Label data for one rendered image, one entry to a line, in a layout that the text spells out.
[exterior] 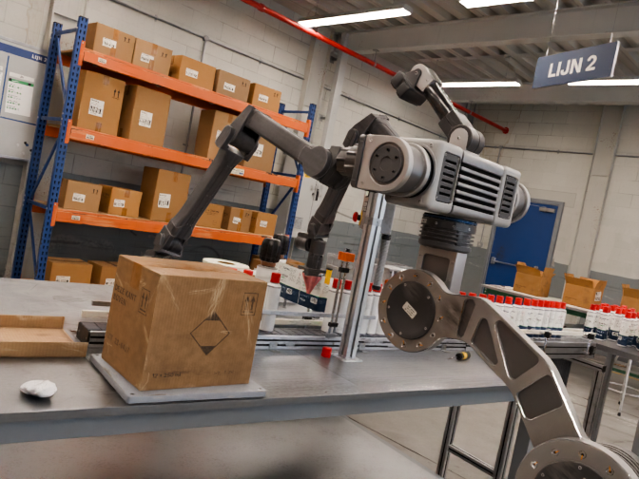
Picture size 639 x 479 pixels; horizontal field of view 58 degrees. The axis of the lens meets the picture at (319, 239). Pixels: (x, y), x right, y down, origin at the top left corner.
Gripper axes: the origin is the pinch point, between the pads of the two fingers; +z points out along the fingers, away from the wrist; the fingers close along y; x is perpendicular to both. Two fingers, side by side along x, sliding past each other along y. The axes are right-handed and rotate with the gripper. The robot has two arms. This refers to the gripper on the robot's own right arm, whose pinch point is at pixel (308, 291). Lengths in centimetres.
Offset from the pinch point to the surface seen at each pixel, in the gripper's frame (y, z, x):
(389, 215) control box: -10.3, -34.2, 22.9
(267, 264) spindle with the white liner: 7.5, -5.3, -19.3
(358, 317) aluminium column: -6.4, 3.2, 22.5
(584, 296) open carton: -529, 18, -166
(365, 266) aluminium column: -4.5, -15.2, 22.9
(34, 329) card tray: 91, 18, -5
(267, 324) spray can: 21.4, 10.5, 8.9
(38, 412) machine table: 101, 17, 53
